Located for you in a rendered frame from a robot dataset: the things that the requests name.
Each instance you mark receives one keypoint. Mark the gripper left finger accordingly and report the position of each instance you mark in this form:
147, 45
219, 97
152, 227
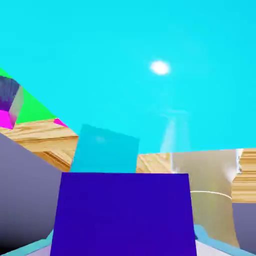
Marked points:
41, 249

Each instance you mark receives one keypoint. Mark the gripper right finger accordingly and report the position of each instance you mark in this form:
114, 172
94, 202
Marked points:
212, 249

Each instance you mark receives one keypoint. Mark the small blue cube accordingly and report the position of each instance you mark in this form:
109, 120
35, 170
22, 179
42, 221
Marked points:
124, 216

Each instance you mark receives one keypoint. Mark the small cyan cube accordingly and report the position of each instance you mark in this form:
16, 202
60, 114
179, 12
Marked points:
106, 152

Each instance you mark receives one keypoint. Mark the small magenta cube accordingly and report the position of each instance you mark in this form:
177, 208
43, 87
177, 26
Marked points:
11, 94

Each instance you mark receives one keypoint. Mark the large magenta box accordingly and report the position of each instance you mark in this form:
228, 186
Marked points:
60, 122

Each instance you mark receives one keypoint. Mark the large cyan box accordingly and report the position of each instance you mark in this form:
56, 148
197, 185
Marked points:
112, 60

